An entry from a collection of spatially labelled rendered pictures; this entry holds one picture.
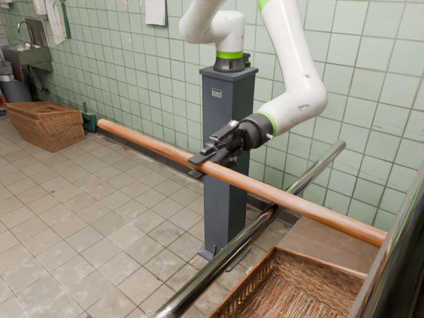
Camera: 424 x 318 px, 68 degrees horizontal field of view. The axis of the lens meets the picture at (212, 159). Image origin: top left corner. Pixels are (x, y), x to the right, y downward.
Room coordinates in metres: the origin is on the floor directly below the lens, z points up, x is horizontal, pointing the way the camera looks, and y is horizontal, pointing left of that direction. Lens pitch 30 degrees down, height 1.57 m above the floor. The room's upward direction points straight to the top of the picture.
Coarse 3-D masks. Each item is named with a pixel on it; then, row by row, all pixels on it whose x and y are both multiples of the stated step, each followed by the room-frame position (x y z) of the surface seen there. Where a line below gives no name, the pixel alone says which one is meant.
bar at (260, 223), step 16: (336, 144) 0.77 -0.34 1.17; (320, 160) 0.68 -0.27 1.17; (304, 176) 0.61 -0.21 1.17; (288, 192) 0.55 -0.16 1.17; (272, 208) 0.49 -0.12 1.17; (256, 224) 0.45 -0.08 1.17; (240, 240) 0.40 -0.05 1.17; (224, 256) 0.37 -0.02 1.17; (208, 272) 0.34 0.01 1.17; (224, 272) 0.35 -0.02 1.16; (192, 288) 0.31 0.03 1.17; (208, 288) 0.32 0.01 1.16; (176, 304) 0.28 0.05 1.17; (192, 304) 0.29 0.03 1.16
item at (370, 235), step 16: (112, 128) 0.82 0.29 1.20; (144, 144) 0.73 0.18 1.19; (160, 144) 0.71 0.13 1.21; (176, 160) 0.67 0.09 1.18; (224, 176) 0.57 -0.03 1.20; (240, 176) 0.56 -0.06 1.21; (256, 192) 0.52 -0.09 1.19; (272, 192) 0.50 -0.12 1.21; (288, 208) 0.48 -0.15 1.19; (304, 208) 0.46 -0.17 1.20; (320, 208) 0.45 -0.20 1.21; (336, 224) 0.42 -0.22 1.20; (352, 224) 0.41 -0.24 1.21; (368, 240) 0.38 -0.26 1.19
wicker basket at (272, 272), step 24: (264, 264) 0.77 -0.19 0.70; (288, 264) 0.79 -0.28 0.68; (312, 264) 0.73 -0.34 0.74; (240, 288) 0.67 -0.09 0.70; (264, 288) 0.76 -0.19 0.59; (288, 288) 0.76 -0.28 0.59; (312, 288) 0.72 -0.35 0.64; (336, 288) 0.68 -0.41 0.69; (360, 288) 0.63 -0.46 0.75; (216, 312) 0.57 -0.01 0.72; (240, 312) 0.66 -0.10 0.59; (264, 312) 0.66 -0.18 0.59; (288, 312) 0.66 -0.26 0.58; (312, 312) 0.66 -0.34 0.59; (336, 312) 0.66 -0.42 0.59
